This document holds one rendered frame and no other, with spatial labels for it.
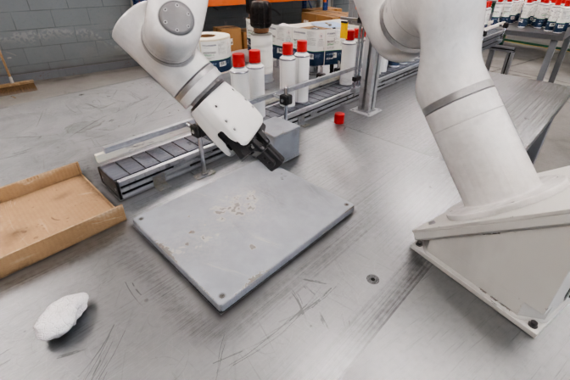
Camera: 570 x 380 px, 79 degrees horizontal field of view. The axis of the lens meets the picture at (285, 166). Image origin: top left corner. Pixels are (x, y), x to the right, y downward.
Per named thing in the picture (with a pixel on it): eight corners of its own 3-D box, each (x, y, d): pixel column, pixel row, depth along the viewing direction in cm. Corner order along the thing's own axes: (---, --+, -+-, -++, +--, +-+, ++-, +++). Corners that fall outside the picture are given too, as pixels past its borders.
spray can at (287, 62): (287, 102, 121) (287, 40, 111) (298, 105, 118) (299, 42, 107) (276, 106, 118) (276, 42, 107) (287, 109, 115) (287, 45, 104)
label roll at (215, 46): (193, 77, 146) (189, 41, 139) (182, 66, 162) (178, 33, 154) (238, 71, 154) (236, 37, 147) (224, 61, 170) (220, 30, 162)
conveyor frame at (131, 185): (414, 63, 188) (416, 53, 185) (433, 66, 181) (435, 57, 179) (102, 182, 86) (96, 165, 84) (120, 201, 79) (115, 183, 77)
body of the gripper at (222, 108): (204, 91, 64) (248, 134, 67) (175, 116, 56) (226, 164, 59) (227, 65, 60) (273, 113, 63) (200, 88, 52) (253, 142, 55)
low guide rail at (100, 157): (356, 72, 148) (356, 67, 147) (359, 72, 148) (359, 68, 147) (96, 161, 82) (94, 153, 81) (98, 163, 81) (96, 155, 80)
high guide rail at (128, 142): (372, 62, 141) (373, 58, 140) (375, 63, 140) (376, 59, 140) (103, 152, 75) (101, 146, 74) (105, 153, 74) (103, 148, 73)
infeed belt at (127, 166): (416, 61, 186) (418, 53, 184) (431, 64, 181) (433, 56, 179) (103, 181, 85) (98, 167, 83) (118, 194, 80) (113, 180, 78)
